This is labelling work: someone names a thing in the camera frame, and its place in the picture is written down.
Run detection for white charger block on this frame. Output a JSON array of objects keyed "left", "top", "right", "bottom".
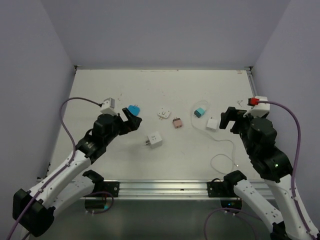
[{"left": 206, "top": 117, "right": 219, "bottom": 131}]

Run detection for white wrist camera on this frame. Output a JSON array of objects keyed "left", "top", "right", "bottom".
[
  {"left": 243, "top": 96, "right": 270, "bottom": 118},
  {"left": 100, "top": 97, "right": 117, "bottom": 116}
]

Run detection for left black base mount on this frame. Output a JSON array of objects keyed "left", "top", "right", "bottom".
[{"left": 92, "top": 181, "right": 120, "bottom": 198}]

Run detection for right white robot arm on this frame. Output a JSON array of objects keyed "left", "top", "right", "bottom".
[{"left": 219, "top": 107, "right": 320, "bottom": 240}]

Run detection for white multi-outlet adapter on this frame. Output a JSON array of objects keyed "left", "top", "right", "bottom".
[{"left": 157, "top": 107, "right": 172, "bottom": 120}]

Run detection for white thin cable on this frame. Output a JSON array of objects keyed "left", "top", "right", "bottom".
[{"left": 189, "top": 99, "right": 241, "bottom": 174}]

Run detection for blue plug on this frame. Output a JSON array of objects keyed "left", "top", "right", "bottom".
[{"left": 127, "top": 105, "right": 140, "bottom": 117}]

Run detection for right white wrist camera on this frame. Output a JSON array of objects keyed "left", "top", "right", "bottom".
[{"left": 243, "top": 96, "right": 270, "bottom": 118}]

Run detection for white power strip socket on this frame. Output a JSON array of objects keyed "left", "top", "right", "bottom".
[{"left": 145, "top": 131, "right": 163, "bottom": 149}]

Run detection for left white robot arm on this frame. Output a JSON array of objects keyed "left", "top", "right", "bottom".
[{"left": 11, "top": 108, "right": 142, "bottom": 237}]

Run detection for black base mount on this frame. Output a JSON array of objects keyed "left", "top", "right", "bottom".
[
  {"left": 206, "top": 178, "right": 237, "bottom": 198},
  {"left": 92, "top": 181, "right": 120, "bottom": 198}
]

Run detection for aluminium right side rail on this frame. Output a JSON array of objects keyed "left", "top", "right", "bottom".
[{"left": 245, "top": 66, "right": 257, "bottom": 96}]

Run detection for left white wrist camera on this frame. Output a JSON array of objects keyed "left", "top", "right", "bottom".
[{"left": 100, "top": 97, "right": 117, "bottom": 116}]

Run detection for aluminium rail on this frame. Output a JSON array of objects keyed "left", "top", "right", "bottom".
[
  {"left": 72, "top": 178, "right": 276, "bottom": 201},
  {"left": 245, "top": 66, "right": 257, "bottom": 96}
]

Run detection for pink plug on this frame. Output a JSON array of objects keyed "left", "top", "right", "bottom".
[{"left": 172, "top": 117, "right": 183, "bottom": 129}]

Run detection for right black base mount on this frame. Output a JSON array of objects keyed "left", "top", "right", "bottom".
[{"left": 206, "top": 178, "right": 237, "bottom": 198}]

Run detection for teal plug adapter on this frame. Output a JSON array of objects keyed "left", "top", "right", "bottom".
[{"left": 193, "top": 107, "right": 207, "bottom": 118}]

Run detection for aluminium front rail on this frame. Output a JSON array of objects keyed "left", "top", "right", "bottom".
[{"left": 72, "top": 178, "right": 276, "bottom": 201}]

